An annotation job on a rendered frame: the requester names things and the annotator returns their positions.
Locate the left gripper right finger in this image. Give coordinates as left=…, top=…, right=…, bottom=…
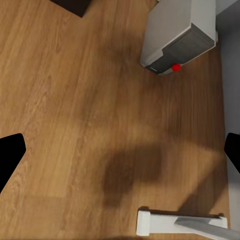
left=224, top=133, right=240, bottom=173

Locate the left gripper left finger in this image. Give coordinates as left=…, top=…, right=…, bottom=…
left=0, top=133, right=26, bottom=193

